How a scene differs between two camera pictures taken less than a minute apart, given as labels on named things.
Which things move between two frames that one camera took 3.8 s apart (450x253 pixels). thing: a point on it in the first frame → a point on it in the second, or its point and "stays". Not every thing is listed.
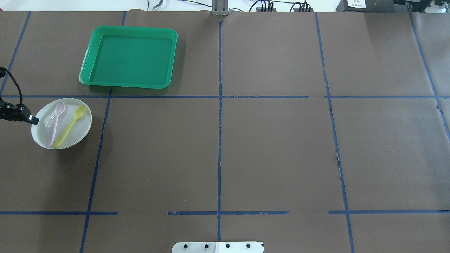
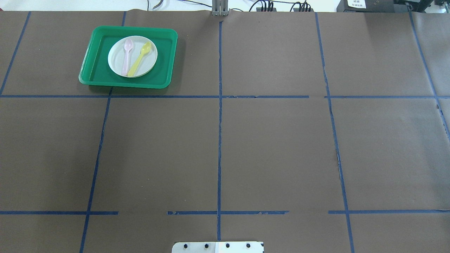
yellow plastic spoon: [80, 111] → [145, 49]
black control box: [373, 6] stays
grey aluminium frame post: [220, 8] stays
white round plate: [79, 129] → [116, 52]
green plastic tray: [137, 57] stays
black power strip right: [303, 10] stays
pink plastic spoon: [59, 108] → [128, 45]
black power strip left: [265, 9] stays
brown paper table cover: [312, 132] stays
